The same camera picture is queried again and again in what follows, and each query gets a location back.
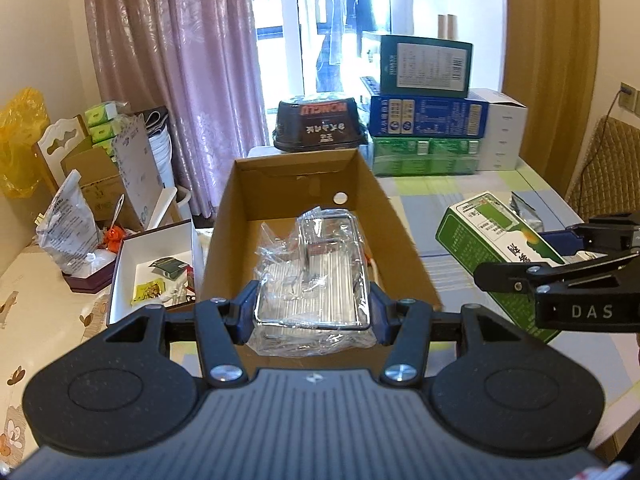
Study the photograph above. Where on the pink curtain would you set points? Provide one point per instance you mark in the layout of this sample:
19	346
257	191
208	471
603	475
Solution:
199	59

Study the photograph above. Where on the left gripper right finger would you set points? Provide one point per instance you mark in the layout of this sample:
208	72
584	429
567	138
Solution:
404	326

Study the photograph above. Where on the brown cardboard box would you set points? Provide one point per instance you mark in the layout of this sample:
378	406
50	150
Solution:
279	189

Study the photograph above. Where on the open white shoebox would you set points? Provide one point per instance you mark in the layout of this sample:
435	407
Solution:
162	265

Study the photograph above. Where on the dark green carton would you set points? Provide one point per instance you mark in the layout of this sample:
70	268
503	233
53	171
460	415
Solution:
420	66

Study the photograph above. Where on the orange toy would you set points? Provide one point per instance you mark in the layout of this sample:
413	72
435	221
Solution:
112	239

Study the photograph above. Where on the green tissue pack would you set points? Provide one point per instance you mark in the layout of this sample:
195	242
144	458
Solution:
419	157

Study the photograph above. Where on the wall socket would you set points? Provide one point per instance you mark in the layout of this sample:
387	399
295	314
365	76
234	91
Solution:
627	98

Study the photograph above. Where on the cardboard tubes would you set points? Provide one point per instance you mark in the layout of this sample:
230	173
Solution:
447	27

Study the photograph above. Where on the clear plastic metal case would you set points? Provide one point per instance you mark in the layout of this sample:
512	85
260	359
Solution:
313	296

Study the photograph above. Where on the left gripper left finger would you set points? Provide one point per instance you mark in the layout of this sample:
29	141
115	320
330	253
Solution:
220	325

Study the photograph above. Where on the white carton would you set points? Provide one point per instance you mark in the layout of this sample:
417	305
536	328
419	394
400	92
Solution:
504	131

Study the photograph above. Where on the white printed plastic bag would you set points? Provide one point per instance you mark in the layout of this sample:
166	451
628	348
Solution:
67	231

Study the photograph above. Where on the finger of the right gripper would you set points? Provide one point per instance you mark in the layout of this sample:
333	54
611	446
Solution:
526	277
602	235

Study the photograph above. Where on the green tissue boxes stack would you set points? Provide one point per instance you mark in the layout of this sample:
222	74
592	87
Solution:
104	122

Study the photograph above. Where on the green white medicine box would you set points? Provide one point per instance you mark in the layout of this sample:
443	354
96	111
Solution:
483	229

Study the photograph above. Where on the blue carton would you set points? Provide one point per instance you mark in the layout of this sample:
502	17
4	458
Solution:
427	116

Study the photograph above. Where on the silver green leaf pouch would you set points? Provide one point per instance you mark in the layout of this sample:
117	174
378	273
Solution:
526	212

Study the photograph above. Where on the brown curtain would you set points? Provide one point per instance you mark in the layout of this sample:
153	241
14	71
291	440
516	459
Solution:
550	66

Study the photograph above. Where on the black food container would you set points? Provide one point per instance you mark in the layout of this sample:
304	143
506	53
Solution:
305	125

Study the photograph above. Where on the yellow plastic bag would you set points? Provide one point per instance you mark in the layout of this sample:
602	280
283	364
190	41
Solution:
22	123

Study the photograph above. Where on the dark red box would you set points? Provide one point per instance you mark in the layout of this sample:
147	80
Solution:
94	283

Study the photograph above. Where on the plaid tablecloth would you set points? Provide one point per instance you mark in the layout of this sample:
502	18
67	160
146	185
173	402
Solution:
485	379

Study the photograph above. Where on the quilted brown chair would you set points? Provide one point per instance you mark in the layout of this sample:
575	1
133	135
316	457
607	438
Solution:
609	182

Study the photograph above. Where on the small brown carton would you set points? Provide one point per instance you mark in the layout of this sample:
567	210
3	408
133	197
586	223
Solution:
102	187

